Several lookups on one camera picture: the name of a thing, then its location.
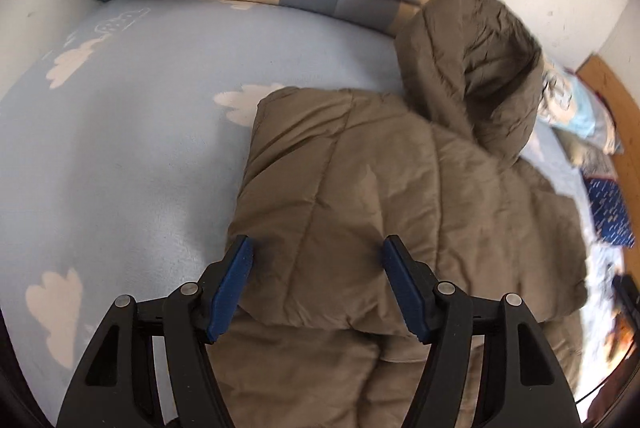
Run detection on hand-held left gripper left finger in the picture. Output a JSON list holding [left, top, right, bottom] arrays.
[[56, 234, 253, 428]]

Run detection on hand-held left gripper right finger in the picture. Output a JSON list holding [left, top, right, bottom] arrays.
[[381, 234, 583, 428]]

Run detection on brown puffer jacket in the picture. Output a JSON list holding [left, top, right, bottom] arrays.
[[207, 0, 590, 428]]

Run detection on blue cloud-print bed sheet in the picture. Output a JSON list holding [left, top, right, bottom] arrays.
[[0, 0, 631, 428]]

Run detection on navy blue patterned pillow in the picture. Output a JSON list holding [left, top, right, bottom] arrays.
[[585, 177, 636, 249]]

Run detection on beige pillow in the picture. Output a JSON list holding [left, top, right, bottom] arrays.
[[552, 128, 596, 166]]

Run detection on grey striped pillow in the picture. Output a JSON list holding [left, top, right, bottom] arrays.
[[582, 151, 618, 181]]

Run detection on wooden headboard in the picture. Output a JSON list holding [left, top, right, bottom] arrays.
[[577, 53, 640, 259]]

